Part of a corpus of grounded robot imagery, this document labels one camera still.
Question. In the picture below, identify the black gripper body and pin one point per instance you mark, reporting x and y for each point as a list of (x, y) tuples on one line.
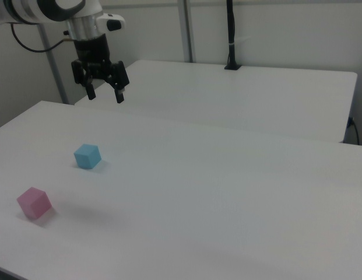
[(91, 49)]

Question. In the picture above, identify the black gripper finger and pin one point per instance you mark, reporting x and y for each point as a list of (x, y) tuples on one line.
[(81, 73), (118, 76)]

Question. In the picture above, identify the blue cube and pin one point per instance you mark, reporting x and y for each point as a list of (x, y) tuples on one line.
[(87, 157)]

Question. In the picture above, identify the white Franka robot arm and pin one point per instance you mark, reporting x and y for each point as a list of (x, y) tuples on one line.
[(32, 8)]

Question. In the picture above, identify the pink cube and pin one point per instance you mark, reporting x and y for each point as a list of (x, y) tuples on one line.
[(33, 204)]

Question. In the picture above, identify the white side table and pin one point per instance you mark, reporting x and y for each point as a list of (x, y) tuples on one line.
[(227, 99)]

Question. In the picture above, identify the slanted aluminium frame post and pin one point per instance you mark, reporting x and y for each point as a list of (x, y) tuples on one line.
[(54, 67)]

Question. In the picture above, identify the upright aluminium frame post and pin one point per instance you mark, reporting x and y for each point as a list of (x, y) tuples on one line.
[(186, 29)]

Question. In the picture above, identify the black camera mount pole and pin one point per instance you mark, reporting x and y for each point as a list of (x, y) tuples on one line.
[(232, 35)]

